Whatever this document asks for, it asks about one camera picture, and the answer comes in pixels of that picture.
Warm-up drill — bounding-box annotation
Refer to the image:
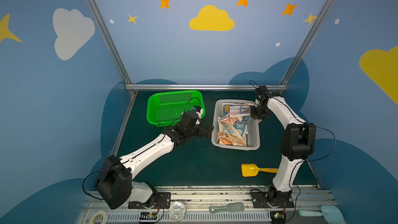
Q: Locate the yellow toy shovel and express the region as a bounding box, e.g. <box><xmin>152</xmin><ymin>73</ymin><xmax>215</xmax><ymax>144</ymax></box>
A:
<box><xmin>241</xmin><ymin>164</ymin><xmax>278</xmax><ymax>177</ymax></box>

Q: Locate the teal owl pattern towel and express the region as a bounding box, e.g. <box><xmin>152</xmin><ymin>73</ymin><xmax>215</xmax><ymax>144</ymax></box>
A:
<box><xmin>217</xmin><ymin>116</ymin><xmax>247</xmax><ymax>140</ymax></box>

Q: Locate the left small circuit board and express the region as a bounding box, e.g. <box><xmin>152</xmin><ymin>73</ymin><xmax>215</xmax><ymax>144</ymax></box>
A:
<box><xmin>138</xmin><ymin>212</ymin><xmax>158</xmax><ymax>224</ymax></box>

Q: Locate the white tape roll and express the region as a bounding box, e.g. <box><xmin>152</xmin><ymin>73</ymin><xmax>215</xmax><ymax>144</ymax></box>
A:
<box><xmin>89</xmin><ymin>210</ymin><xmax>108</xmax><ymax>224</ymax></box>

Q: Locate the orange pattern towel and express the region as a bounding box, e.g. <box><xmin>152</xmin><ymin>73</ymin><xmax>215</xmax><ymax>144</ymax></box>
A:
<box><xmin>217</xmin><ymin>133</ymin><xmax>247</xmax><ymax>147</ymax></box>

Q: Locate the aluminium front rail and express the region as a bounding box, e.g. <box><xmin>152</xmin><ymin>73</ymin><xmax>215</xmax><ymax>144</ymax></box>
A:
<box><xmin>77</xmin><ymin>185</ymin><xmax>337</xmax><ymax>224</ymax></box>

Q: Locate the striped rabbit text towel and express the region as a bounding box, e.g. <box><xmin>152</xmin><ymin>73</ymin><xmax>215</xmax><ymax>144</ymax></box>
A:
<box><xmin>222</xmin><ymin>103</ymin><xmax>255</xmax><ymax>117</ymax></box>

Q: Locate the grey plastic basket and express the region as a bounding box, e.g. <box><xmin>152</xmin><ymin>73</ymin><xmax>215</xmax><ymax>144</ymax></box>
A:
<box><xmin>211</xmin><ymin>100</ymin><xmax>260</xmax><ymax>151</ymax></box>

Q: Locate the aluminium right frame post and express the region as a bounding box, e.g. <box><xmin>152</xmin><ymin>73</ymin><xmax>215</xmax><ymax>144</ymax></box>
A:
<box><xmin>280</xmin><ymin>0</ymin><xmax>337</xmax><ymax>86</ymax></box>

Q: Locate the small circuit board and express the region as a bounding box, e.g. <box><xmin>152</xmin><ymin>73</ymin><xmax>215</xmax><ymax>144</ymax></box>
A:
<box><xmin>270</xmin><ymin>212</ymin><xmax>286</xmax><ymax>224</ymax></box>
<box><xmin>138</xmin><ymin>212</ymin><xmax>158</xmax><ymax>224</ymax></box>

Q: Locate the clear round lid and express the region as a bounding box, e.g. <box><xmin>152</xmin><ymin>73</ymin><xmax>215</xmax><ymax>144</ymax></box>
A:
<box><xmin>169</xmin><ymin>201</ymin><xmax>187</xmax><ymax>222</ymax></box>

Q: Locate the mint green spatula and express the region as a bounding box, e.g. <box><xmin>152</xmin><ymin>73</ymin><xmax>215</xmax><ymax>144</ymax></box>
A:
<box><xmin>298</xmin><ymin>205</ymin><xmax>345</xmax><ymax>224</ymax></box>

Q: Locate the aluminium rear frame bar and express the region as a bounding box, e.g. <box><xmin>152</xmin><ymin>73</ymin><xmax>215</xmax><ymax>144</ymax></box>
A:
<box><xmin>125</xmin><ymin>83</ymin><xmax>289</xmax><ymax>91</ymax></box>

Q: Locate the grey green brush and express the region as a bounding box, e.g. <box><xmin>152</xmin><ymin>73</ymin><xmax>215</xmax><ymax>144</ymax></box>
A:
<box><xmin>209</xmin><ymin>202</ymin><xmax>245</xmax><ymax>214</ymax></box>

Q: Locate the right small circuit board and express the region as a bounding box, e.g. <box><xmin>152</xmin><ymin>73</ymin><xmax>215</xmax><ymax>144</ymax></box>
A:
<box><xmin>270</xmin><ymin>212</ymin><xmax>286</xmax><ymax>224</ymax></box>

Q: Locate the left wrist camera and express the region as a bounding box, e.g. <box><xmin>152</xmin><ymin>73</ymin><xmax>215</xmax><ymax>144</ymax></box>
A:
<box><xmin>192</xmin><ymin>106</ymin><xmax>204</xmax><ymax>119</ymax></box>

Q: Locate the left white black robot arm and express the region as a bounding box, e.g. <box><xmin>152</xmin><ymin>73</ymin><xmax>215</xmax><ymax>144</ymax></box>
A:
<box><xmin>94</xmin><ymin>120</ymin><xmax>214</xmax><ymax>209</ymax></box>

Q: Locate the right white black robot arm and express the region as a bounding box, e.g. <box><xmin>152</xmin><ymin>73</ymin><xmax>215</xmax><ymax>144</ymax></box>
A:
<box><xmin>251</xmin><ymin>86</ymin><xmax>316</xmax><ymax>197</ymax></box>

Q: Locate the aluminium frame post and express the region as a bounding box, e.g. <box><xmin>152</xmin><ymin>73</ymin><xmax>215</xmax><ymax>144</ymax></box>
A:
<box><xmin>280</xmin><ymin>0</ymin><xmax>337</xmax><ymax>86</ymax></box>
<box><xmin>85</xmin><ymin>0</ymin><xmax>131</xmax><ymax>84</ymax></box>

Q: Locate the green plastic basket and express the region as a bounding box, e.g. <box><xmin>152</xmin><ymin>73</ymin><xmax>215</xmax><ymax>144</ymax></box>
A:
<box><xmin>146</xmin><ymin>90</ymin><xmax>206</xmax><ymax>127</ymax></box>

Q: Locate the aluminium left frame post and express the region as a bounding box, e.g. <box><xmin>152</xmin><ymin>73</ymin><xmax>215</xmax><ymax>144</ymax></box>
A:
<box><xmin>85</xmin><ymin>0</ymin><xmax>131</xmax><ymax>84</ymax></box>

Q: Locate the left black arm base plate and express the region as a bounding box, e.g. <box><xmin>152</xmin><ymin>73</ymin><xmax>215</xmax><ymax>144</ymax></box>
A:
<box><xmin>128</xmin><ymin>192</ymin><xmax>171</xmax><ymax>209</ymax></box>

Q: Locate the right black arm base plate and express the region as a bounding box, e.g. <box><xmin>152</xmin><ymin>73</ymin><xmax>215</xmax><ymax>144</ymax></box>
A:
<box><xmin>249</xmin><ymin>189</ymin><xmax>294</xmax><ymax>208</ymax></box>

